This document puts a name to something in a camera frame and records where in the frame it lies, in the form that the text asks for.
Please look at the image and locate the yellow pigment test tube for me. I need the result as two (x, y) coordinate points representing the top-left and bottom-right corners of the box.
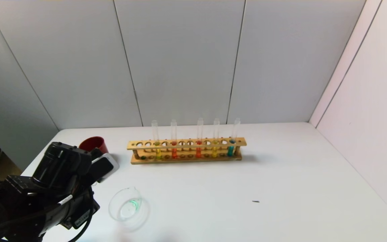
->
(152, 120), (162, 160)
(212, 118), (220, 158)

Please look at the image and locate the orange pigment test tube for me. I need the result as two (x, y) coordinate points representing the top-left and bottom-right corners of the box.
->
(196, 118), (204, 159)
(170, 119), (178, 159)

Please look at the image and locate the wooden test tube rack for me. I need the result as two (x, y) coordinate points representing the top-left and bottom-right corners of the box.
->
(127, 137), (247, 165)

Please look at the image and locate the blue pigment test tube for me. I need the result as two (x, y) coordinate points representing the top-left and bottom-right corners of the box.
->
(227, 118), (241, 157)

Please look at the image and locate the red plastic cup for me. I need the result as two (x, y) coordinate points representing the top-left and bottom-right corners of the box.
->
(79, 136), (109, 155)

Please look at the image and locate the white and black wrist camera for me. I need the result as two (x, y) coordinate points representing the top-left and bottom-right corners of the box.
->
(88, 153), (120, 184)

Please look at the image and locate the thin black cable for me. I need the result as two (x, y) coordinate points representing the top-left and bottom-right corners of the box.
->
(68, 188), (95, 242)

